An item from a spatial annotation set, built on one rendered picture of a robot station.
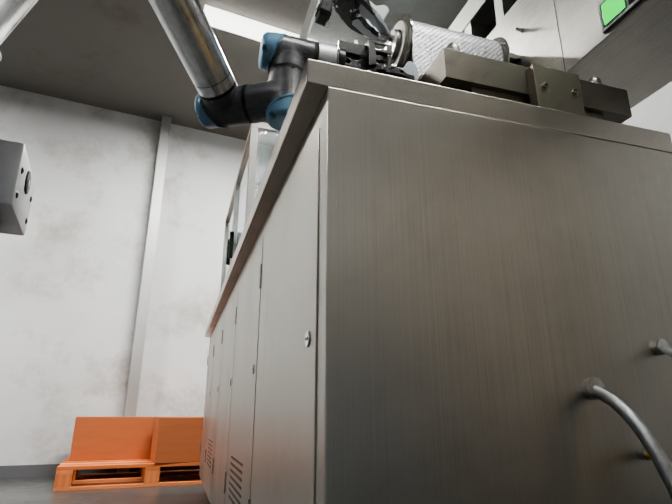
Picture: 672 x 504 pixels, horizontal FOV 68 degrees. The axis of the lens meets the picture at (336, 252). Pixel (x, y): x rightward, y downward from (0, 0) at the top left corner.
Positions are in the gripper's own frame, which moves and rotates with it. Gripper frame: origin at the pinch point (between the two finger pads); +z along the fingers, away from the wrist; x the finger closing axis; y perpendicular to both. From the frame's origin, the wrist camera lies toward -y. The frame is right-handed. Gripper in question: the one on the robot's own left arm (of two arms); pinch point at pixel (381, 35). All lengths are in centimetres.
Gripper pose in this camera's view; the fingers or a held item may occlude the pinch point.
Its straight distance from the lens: 128.0
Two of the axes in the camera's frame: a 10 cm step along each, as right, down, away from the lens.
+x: -2.9, 3.0, 9.1
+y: 6.1, -6.7, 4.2
